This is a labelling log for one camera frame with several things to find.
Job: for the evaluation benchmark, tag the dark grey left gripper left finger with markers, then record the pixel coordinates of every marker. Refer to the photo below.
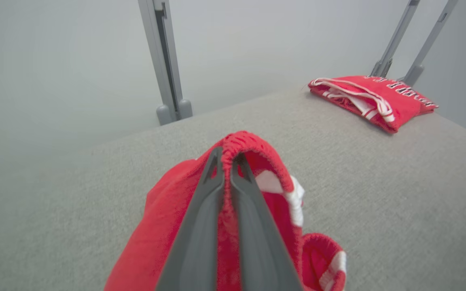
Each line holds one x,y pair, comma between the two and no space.
196,242

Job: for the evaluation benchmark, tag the grey angled frame struts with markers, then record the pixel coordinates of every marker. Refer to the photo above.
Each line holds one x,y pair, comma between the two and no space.
394,42

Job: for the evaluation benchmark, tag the red white shorts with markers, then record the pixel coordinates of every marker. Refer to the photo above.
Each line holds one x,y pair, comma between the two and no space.
164,210

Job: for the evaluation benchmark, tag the grey partition post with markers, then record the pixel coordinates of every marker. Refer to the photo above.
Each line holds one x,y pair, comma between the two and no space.
164,60

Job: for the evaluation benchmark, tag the red white t-shirt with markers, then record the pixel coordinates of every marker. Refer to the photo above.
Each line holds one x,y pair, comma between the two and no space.
403,105

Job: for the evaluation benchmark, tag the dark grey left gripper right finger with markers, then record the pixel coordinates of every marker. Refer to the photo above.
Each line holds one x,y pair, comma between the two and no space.
257,250

